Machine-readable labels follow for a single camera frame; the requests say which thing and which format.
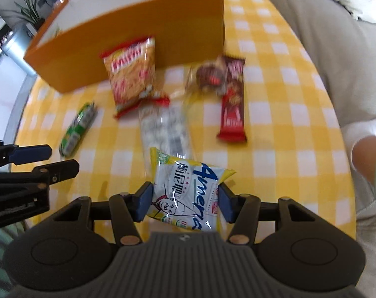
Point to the green candy roll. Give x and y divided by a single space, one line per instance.
77 127

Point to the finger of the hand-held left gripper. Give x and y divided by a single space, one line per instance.
32 155
63 169

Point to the orange cardboard box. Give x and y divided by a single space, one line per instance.
129 37

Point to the orange stick snack packet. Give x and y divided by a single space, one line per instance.
132 68

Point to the long leaf potted plant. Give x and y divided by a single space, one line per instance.
29 12

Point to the grey sofa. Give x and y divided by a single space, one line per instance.
330 52

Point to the clear packet of white candies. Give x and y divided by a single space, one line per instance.
163 127

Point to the brown chocolate bar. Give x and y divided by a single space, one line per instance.
233 108

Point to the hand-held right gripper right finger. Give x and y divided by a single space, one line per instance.
226 205

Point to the yellow checked tablecloth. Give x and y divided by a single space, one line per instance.
284 99

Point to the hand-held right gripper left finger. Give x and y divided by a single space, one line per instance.
144 200

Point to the white yellow snack packet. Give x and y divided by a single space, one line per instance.
181 189

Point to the clear brown pastry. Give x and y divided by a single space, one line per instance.
209 76

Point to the person's knee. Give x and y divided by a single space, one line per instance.
368 158

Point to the silver trash can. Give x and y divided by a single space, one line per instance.
15 46

